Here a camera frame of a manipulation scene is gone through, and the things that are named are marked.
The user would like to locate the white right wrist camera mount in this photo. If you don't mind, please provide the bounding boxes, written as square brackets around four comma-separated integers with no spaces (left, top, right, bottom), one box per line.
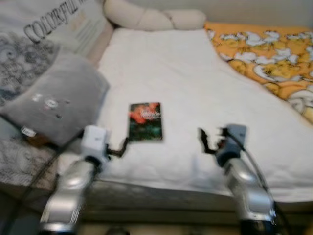
[223,124,248,148]

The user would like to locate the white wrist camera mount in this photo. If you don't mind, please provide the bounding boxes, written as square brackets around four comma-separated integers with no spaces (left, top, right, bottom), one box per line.
[223,124,248,148]
[81,125,110,165]

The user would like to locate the grey pillow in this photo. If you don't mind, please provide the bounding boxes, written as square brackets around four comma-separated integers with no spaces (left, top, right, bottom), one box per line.
[0,51,110,147]

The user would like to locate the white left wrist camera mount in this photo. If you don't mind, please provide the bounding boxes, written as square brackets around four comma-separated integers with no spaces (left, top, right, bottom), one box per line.
[81,125,110,165]

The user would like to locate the beige cushion with lettering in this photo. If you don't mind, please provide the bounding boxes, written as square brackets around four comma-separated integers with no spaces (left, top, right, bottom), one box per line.
[0,0,114,58]

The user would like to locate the grey bed base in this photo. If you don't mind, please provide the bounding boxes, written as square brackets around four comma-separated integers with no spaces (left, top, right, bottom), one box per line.
[0,179,313,227]

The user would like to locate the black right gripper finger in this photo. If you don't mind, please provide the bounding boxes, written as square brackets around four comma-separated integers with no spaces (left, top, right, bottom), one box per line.
[198,128,212,153]

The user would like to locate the white quilted mattress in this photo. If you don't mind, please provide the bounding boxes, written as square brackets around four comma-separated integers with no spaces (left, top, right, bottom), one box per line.
[59,27,313,202]

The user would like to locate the grey patterned white cloth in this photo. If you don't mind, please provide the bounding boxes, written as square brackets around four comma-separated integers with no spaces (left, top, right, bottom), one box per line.
[0,32,63,189]

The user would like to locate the dark red green book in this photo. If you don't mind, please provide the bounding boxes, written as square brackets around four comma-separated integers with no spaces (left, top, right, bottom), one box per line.
[128,102,164,143]

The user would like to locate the long beige pillow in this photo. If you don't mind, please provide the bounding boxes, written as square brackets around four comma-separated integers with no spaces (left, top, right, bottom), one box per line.
[104,0,206,31]

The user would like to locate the yellow egg cartoon duvet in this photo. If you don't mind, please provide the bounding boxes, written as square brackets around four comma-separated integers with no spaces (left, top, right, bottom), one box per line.
[204,22,313,124]

